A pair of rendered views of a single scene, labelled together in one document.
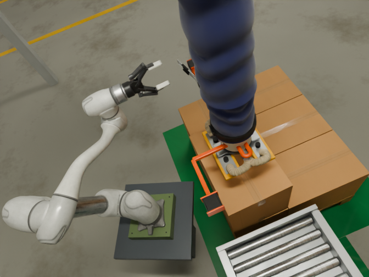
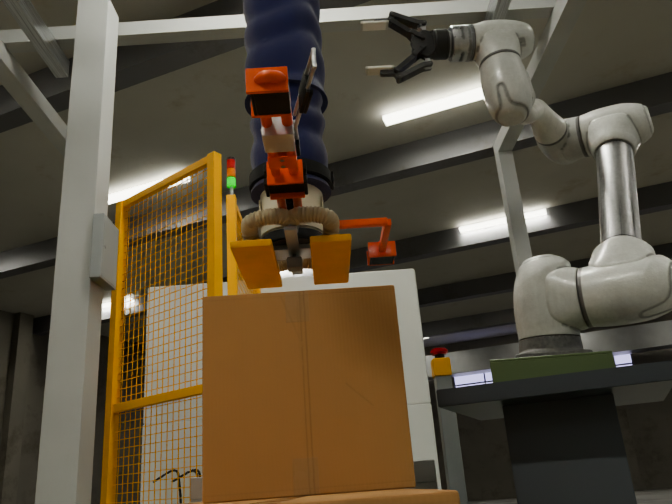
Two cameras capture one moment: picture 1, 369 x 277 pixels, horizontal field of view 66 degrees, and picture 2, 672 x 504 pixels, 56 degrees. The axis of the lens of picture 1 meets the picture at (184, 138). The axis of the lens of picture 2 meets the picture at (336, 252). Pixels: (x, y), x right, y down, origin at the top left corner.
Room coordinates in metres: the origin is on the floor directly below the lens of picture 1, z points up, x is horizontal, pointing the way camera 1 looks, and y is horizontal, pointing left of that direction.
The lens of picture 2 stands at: (2.36, -0.16, 0.55)
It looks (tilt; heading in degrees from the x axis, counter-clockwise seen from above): 20 degrees up; 179
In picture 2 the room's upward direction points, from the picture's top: 4 degrees counter-clockwise
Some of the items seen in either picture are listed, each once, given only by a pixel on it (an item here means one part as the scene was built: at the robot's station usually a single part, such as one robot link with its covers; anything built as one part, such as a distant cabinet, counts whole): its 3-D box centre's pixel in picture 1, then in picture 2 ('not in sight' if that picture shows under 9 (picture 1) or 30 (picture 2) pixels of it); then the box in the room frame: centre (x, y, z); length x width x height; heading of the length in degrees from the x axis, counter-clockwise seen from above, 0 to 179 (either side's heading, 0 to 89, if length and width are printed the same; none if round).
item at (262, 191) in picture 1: (238, 172); (307, 405); (0.79, -0.24, 0.74); 0.60 x 0.40 x 0.40; 2
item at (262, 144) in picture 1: (251, 136); (258, 260); (0.78, -0.35, 1.13); 0.34 x 0.10 x 0.05; 1
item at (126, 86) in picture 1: (133, 87); (429, 45); (1.03, 0.13, 1.58); 0.09 x 0.07 x 0.08; 92
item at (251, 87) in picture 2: (194, 65); (268, 92); (1.38, -0.25, 1.23); 0.08 x 0.07 x 0.05; 1
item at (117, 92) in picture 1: (119, 93); (458, 43); (1.03, 0.20, 1.58); 0.09 x 0.06 x 0.09; 2
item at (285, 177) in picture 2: not in sight; (286, 179); (1.03, -0.25, 1.23); 0.10 x 0.08 x 0.06; 91
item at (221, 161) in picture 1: (221, 150); (330, 256); (0.78, -0.16, 1.13); 0.34 x 0.10 x 0.05; 1
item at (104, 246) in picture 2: not in sight; (105, 252); (-0.32, -1.17, 1.62); 0.20 x 0.05 x 0.30; 0
